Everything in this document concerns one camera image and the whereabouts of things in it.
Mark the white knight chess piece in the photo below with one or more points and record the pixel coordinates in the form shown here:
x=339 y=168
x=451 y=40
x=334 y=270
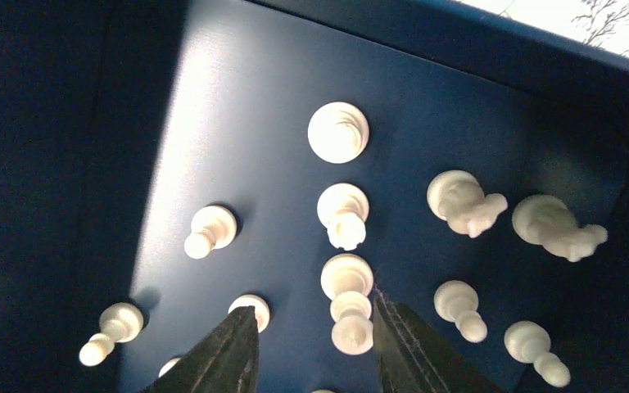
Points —
x=456 y=197

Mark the floral patterned table mat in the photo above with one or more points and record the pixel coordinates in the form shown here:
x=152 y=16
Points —
x=600 y=24

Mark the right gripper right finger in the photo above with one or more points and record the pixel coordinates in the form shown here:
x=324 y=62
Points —
x=413 y=357

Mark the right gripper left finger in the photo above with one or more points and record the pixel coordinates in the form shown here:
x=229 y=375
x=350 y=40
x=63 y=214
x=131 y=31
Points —
x=225 y=360

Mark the white chess piece top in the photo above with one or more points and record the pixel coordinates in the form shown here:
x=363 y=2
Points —
x=338 y=132

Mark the blue square tray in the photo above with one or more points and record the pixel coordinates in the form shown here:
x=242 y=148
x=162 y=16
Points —
x=155 y=165

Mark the white rook chess piece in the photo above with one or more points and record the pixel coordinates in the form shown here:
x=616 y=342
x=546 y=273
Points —
x=343 y=209

